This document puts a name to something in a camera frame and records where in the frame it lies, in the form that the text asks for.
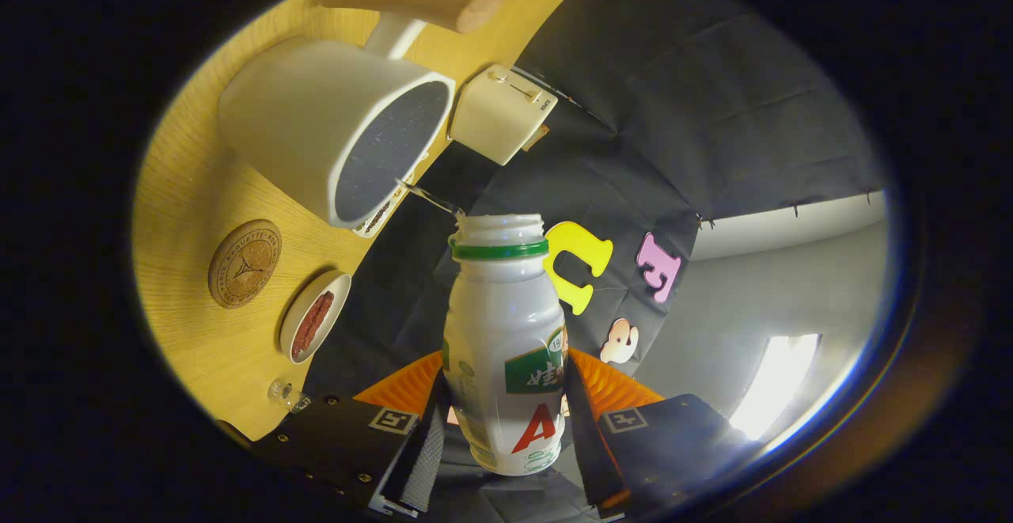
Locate white cup with wooden handle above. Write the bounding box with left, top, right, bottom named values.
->
left=218, top=0, right=504, bottom=229

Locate white divided condiment dish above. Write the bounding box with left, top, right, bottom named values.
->
left=352, top=179, right=412, bottom=239

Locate clear plastic water bottle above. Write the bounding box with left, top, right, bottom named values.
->
left=267, top=378, right=313, bottom=415

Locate white juice bottle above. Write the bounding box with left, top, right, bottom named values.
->
left=442, top=214, right=569, bottom=477

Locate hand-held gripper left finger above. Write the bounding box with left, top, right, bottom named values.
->
left=252, top=349, right=448, bottom=517

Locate round cork coaster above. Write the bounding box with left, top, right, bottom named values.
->
left=208, top=219, right=283, bottom=309

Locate brown sausage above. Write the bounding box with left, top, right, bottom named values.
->
left=291, top=301, right=325, bottom=359
left=299, top=290, right=336, bottom=354

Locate white round plate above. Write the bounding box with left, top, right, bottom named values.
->
left=279, top=271, right=352, bottom=364

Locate cream toaster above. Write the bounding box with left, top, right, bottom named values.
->
left=449, top=64, right=559, bottom=166

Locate wooden table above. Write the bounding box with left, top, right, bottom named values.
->
left=131, top=0, right=626, bottom=441

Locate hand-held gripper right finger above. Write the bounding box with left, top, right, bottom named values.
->
left=563, top=347, right=764, bottom=512

